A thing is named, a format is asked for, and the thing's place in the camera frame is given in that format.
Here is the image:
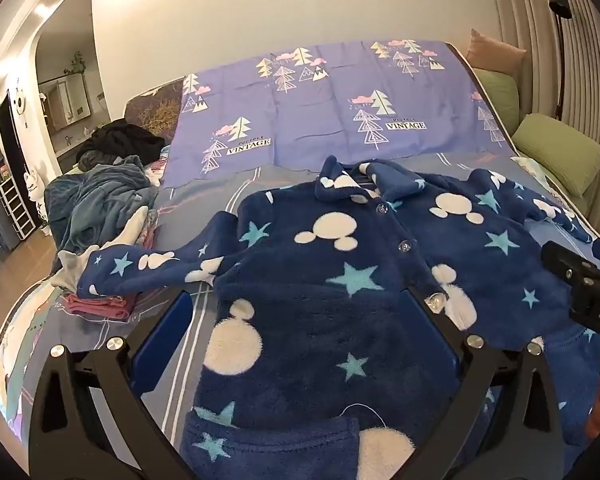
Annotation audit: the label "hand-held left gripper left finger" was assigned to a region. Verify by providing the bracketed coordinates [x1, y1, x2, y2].
[28, 287, 196, 480]

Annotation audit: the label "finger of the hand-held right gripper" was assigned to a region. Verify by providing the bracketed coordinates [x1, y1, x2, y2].
[540, 241, 600, 286]

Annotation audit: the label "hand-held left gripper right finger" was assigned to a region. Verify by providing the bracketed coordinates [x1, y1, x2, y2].
[402, 287, 567, 480]

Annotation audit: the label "blue star-print fleece jacket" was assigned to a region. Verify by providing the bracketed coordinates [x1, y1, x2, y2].
[77, 156, 600, 480]

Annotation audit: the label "pink folded clothes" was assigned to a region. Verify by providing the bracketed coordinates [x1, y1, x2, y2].
[65, 292, 131, 321]

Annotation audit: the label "black clothes heap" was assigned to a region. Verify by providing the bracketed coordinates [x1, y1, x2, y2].
[82, 120, 166, 166]

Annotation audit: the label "cartoon print bed cover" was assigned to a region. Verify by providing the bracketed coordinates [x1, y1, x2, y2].
[512, 155, 600, 243]

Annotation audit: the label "green pillow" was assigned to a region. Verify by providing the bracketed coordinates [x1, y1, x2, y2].
[511, 114, 600, 198]
[472, 69, 521, 131]

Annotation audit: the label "white grey garment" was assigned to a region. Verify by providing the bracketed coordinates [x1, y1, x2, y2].
[50, 205, 156, 293]

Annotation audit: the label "grey striped bed sheet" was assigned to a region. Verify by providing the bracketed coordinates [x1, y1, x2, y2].
[0, 150, 600, 480]

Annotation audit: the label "teal fleece blanket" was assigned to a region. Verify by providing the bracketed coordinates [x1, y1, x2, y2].
[44, 156, 158, 261]

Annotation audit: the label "white shelf rack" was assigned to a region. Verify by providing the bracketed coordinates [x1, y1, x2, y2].
[0, 177, 38, 241]

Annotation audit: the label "white cat figure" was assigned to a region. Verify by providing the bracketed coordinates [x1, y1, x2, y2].
[24, 167, 48, 233]

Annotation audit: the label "vanity counter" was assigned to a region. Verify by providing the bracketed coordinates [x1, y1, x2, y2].
[55, 132, 96, 155]

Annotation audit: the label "peach pillow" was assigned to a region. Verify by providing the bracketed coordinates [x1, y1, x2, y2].
[466, 29, 527, 78]

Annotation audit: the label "dark branch-print blanket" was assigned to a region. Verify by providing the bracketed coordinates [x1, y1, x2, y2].
[125, 77, 186, 146]

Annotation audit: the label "purple tree-print sheet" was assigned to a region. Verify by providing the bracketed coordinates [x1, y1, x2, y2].
[162, 39, 518, 188]

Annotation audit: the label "black floor lamp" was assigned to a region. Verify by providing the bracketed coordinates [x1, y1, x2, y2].
[550, 0, 573, 121]

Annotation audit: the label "wall mirror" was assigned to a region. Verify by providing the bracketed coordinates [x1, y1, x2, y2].
[39, 72, 92, 133]

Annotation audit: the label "wall clock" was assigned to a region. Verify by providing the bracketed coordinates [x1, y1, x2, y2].
[10, 91, 28, 126]

